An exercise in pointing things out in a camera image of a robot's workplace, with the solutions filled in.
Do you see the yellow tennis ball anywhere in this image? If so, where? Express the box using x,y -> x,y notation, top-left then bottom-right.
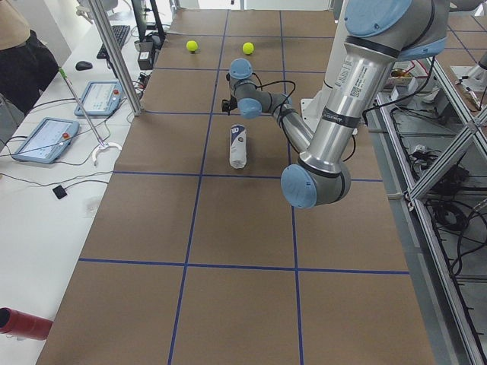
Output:
242,42 -> 255,56

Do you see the person in dark clothes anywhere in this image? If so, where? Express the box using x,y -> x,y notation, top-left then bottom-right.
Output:
1,1 -> 59,114

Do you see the yellow tennis ball table edge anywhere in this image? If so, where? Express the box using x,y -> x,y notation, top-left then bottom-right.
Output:
186,40 -> 199,53

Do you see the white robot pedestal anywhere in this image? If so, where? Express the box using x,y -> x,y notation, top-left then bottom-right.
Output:
301,1 -> 349,131

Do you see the black power adapter box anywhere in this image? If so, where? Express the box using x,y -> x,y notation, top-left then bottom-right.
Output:
138,42 -> 155,70

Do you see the small black square pad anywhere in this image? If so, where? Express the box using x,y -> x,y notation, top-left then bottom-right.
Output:
53,185 -> 67,199

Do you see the reacher stick white claw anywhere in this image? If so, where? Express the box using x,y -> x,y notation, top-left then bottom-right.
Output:
58,67 -> 122,166

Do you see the far blue teach pendant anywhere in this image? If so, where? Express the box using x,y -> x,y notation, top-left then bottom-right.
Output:
81,80 -> 124,117

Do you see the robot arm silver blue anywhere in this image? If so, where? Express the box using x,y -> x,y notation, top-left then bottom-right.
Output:
228,1 -> 450,208

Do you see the aluminium frame post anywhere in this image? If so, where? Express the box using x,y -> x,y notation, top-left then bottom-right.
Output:
88,0 -> 142,116

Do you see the black computer mouse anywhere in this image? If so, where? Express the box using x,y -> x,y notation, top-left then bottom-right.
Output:
75,61 -> 93,71

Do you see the black keyboard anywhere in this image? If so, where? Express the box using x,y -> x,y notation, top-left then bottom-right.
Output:
96,24 -> 131,59

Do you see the near blue teach pendant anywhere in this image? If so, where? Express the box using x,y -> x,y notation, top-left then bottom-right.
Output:
11,117 -> 80,164

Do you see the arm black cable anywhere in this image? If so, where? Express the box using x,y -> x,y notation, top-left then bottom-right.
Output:
250,71 -> 298,115

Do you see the clear tennis ball can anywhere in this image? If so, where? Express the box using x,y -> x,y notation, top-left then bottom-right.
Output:
229,125 -> 247,169

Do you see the blue teach pendant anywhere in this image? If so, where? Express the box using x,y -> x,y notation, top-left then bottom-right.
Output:
11,117 -> 80,164
81,80 -> 124,117

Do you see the red cylinder bottle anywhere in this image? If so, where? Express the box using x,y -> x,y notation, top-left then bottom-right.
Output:
1,307 -> 53,340

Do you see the brown paper table mat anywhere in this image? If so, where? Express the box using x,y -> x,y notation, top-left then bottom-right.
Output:
38,11 -> 434,364

